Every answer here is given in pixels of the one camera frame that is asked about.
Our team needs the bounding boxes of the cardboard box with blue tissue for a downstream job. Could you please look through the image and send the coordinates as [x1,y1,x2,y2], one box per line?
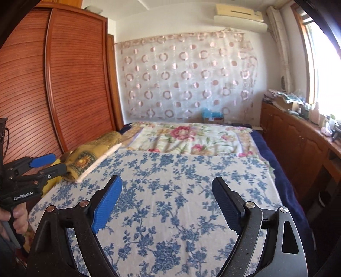
[201,108,225,124]

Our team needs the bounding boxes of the sheer circle-patterned curtain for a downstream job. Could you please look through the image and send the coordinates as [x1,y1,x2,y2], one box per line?
[114,29,260,123]

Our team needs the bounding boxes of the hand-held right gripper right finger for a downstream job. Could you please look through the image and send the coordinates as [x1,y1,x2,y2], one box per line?
[212,176,307,277]

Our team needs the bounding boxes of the yellow plush toy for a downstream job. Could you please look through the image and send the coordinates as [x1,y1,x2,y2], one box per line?
[42,176,64,197]

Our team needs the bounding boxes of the pile of papers and boxes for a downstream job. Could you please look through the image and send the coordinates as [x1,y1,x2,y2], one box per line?
[264,89,307,112]

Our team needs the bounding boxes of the mustard patterned shirt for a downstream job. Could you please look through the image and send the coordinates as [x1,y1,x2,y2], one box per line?
[62,130,123,184]

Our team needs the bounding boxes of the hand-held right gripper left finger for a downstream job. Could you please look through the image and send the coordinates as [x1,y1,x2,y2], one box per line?
[27,175,123,277]

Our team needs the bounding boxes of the person's left hand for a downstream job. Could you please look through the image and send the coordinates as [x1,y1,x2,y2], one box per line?
[0,205,28,241]

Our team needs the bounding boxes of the pink floral blanket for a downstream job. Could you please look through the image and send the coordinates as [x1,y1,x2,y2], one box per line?
[121,122,275,173]

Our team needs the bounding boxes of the wooden slatted wardrobe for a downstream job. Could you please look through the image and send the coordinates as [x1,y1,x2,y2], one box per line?
[0,5,118,171]

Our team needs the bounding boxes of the long wooden cabinet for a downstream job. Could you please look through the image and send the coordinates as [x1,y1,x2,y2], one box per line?
[260,100,341,192]

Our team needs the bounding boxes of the pale window curtain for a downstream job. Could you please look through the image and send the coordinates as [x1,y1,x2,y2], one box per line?
[266,6,295,94]

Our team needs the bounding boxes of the wall air conditioner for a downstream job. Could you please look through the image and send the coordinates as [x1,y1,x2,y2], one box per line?
[213,4,268,33]

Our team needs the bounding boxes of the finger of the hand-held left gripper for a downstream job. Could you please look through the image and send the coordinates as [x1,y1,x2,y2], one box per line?
[35,163,68,184]
[16,154,57,171]

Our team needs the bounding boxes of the grey waste bin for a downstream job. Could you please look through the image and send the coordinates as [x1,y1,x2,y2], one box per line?
[318,190,330,209]

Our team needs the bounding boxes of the window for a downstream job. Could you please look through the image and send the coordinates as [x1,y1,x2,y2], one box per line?
[292,5,341,126]

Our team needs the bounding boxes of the wooden door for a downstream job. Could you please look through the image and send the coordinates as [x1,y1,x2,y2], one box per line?
[107,33,124,128]

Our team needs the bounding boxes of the white thermos jug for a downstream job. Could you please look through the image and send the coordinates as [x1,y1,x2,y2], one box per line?
[310,102,321,126]

